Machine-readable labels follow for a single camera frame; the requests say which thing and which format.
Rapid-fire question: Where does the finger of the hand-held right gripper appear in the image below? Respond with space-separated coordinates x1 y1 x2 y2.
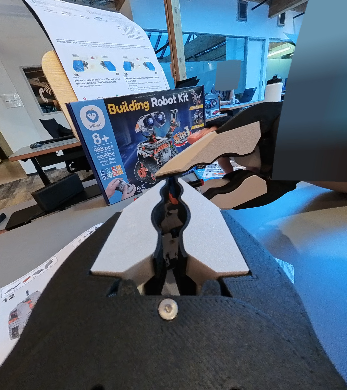
154 121 261 178
202 170 268 210

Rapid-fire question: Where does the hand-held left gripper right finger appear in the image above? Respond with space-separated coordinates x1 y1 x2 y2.
173 178 250 291

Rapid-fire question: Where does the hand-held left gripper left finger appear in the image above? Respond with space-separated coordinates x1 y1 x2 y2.
90 179 171 295

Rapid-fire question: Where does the grey toy robot model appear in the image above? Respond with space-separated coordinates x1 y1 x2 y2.
132 178 206 294

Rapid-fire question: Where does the person's right forearm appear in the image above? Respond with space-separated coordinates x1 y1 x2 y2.
311 181 347 195

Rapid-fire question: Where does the grey desk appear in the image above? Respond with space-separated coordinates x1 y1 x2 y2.
0 180 347 390

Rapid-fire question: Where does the wood-topped table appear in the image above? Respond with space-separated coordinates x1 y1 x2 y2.
9 140 82 186
219 100 268 112

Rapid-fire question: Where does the white water bottle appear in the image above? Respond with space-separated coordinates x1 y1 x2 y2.
265 78 284 102

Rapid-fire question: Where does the dark laptop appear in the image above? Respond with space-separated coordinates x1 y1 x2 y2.
240 87 257 103

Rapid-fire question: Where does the printed sticker sheet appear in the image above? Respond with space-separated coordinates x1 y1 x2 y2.
202 163 226 179

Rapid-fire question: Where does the car model kit box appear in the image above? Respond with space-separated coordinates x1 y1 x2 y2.
204 93 221 118

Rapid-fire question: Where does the black panel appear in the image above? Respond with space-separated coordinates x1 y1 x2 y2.
175 76 201 89

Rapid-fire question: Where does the dark grey case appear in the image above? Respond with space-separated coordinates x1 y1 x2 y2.
32 174 85 212

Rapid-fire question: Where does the blue robot kit box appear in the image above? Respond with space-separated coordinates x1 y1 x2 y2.
66 85 206 205

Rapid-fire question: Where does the black keyboard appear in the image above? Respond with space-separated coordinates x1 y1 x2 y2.
36 136 75 144

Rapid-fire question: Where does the white instruction booklet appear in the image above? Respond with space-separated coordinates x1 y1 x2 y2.
0 222 105 381

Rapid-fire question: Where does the black office chair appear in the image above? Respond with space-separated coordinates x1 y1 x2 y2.
39 118 91 173

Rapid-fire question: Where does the white printed notice sheet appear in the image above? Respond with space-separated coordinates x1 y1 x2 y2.
24 0 171 101

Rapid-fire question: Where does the curved plywood panel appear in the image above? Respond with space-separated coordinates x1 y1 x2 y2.
41 50 82 142

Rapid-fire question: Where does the small white notice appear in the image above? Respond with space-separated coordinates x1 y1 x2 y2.
0 93 24 108

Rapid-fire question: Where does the wooden post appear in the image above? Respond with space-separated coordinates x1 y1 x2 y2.
164 0 187 83

